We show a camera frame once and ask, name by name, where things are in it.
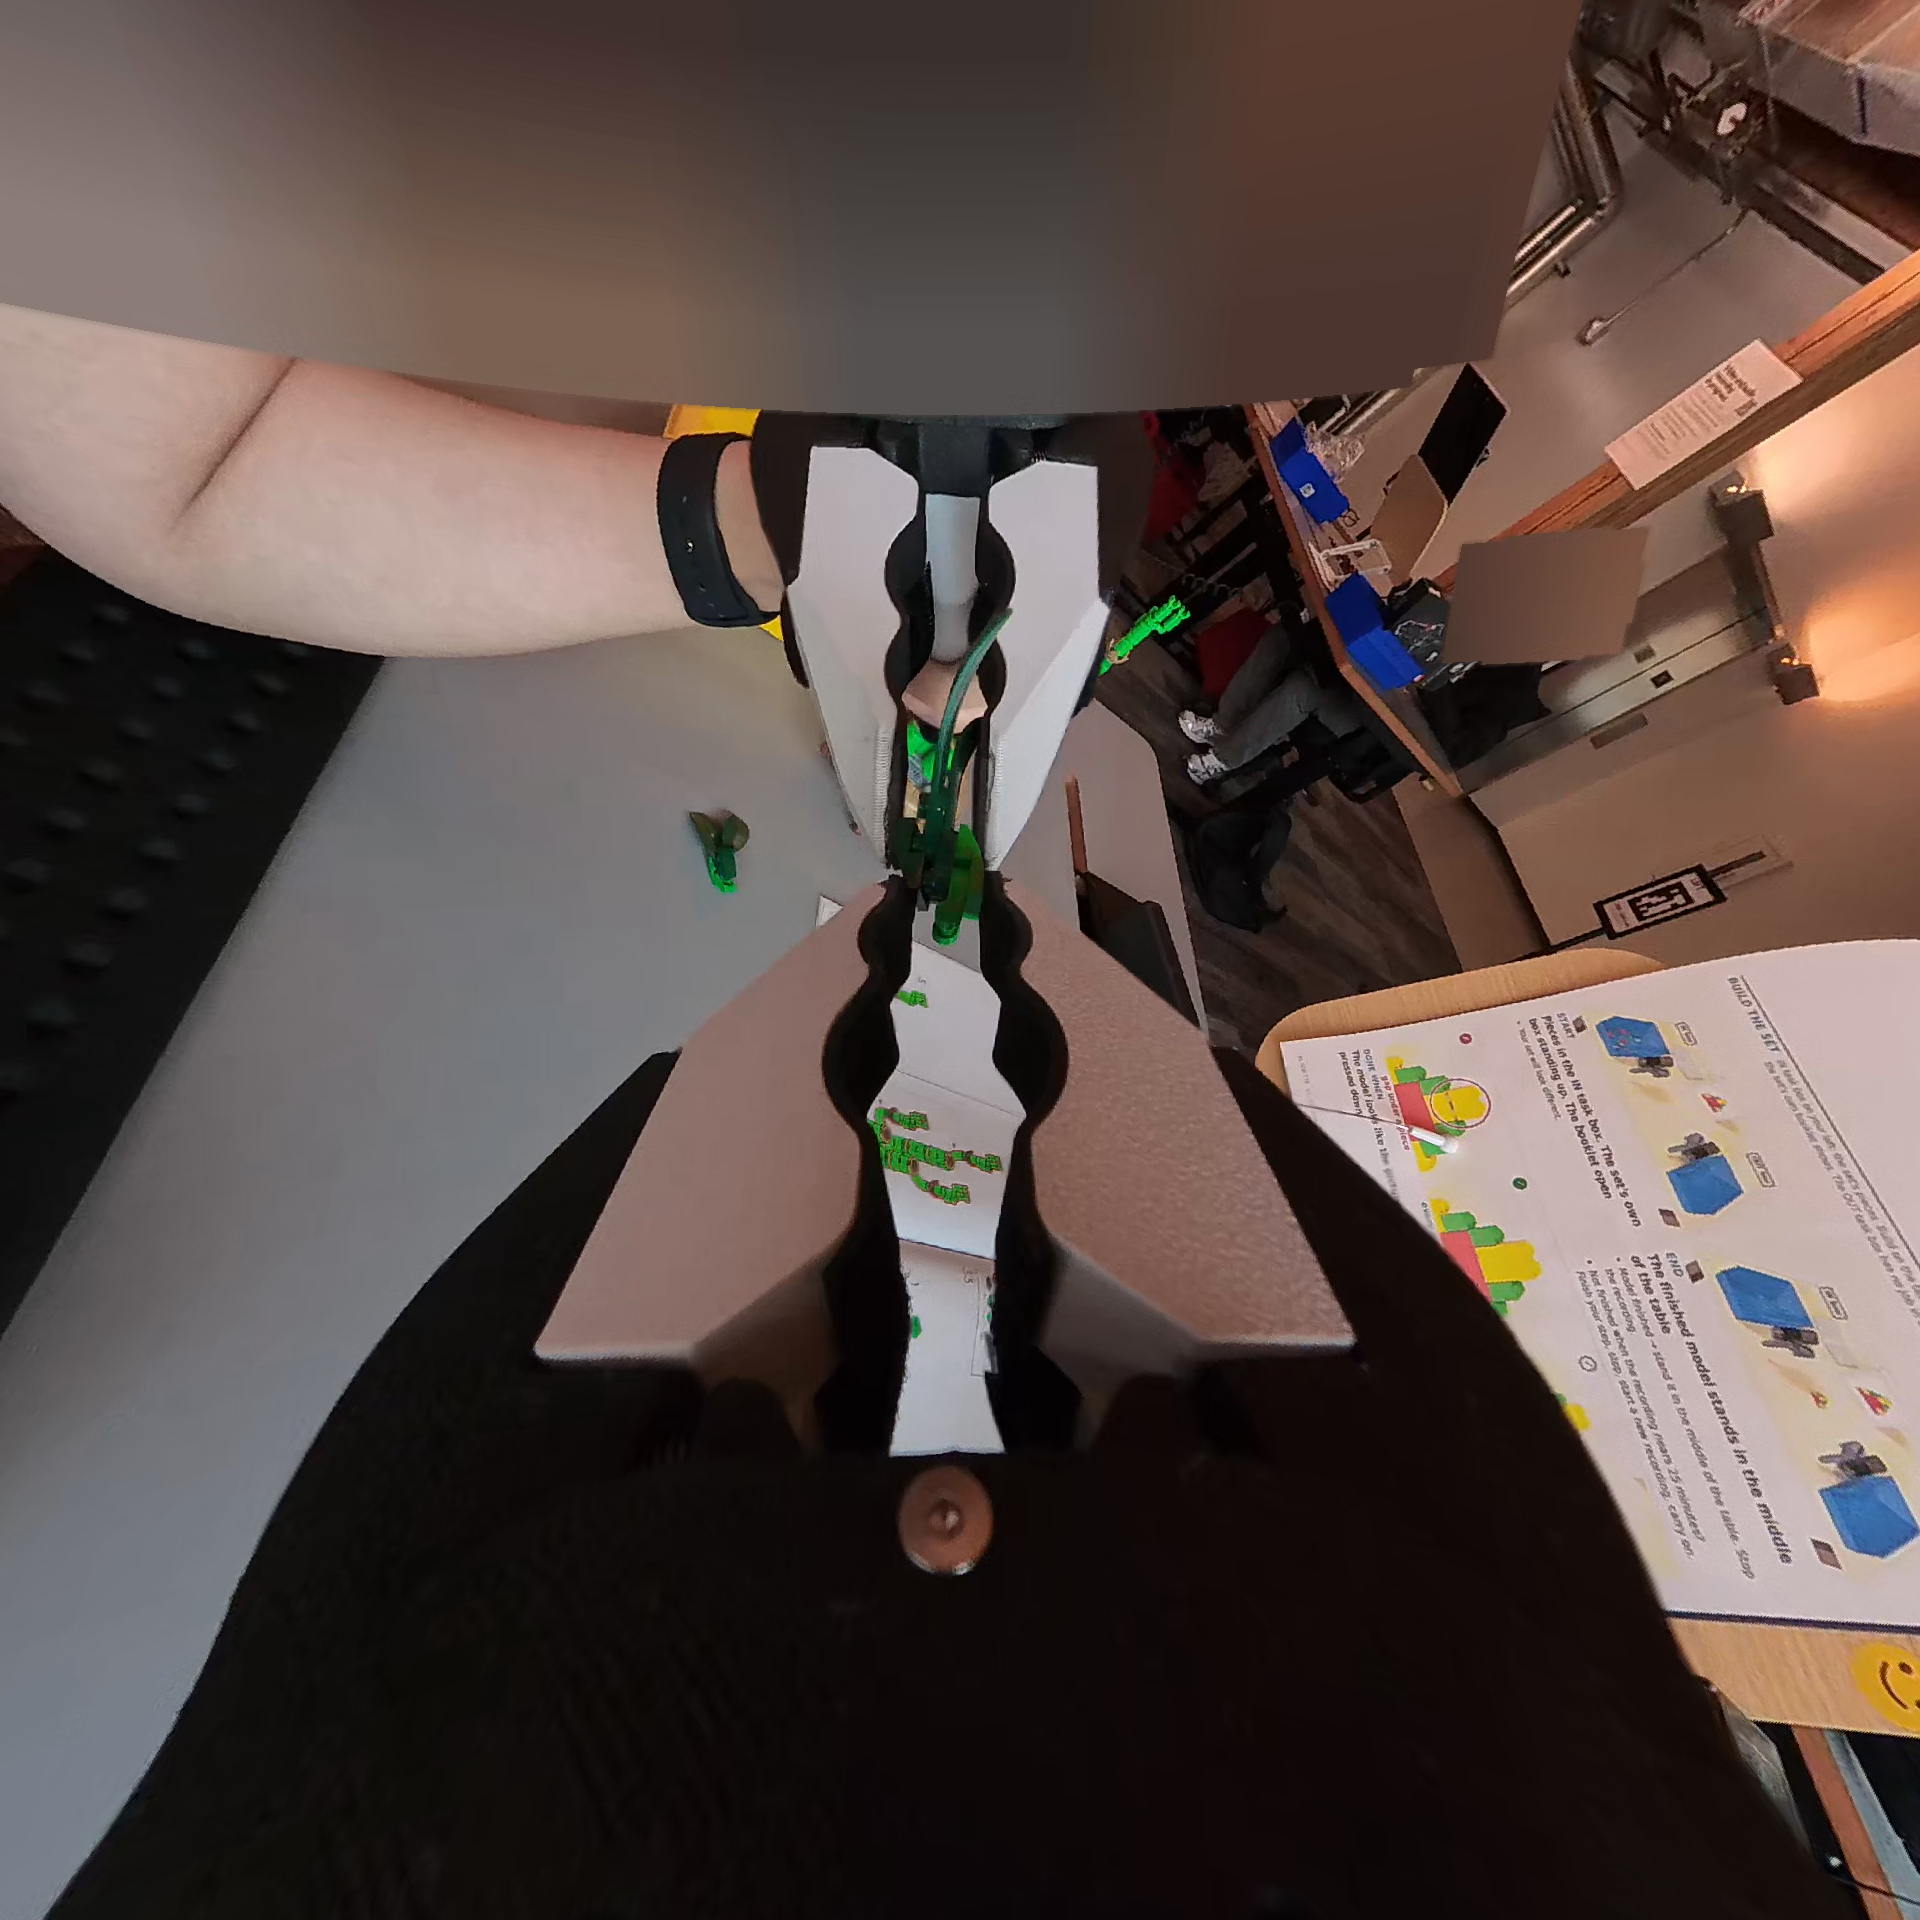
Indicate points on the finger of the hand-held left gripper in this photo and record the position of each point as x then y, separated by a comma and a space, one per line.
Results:
842, 630
1056, 600

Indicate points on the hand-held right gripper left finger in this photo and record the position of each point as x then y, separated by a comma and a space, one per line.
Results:
718, 1201

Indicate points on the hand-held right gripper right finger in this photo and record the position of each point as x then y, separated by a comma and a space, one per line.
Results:
1170, 1201

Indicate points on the person's left forearm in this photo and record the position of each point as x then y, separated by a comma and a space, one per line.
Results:
375, 513

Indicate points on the green lego vine piece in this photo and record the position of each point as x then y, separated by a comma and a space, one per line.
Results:
1145, 628

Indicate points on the small green lego piece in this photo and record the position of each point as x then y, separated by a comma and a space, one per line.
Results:
718, 848

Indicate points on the black wristband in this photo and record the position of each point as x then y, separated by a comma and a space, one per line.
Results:
691, 526

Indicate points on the blue plastic bin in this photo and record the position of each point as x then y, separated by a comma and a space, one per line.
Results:
1371, 630
1308, 474

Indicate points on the open laptop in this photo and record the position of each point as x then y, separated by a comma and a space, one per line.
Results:
1439, 449

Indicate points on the illustrated task instruction sheet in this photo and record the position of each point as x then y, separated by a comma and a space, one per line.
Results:
1651, 1275

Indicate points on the black framed marker tag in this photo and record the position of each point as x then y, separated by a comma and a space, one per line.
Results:
1657, 900

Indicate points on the white paper sign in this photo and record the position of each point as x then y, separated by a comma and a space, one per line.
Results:
1702, 413

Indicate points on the black studded mat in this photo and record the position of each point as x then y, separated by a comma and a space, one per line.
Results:
135, 841

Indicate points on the light wooden board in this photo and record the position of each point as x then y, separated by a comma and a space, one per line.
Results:
1770, 1673

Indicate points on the yellow smiley sticker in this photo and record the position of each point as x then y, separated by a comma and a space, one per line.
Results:
1890, 1680

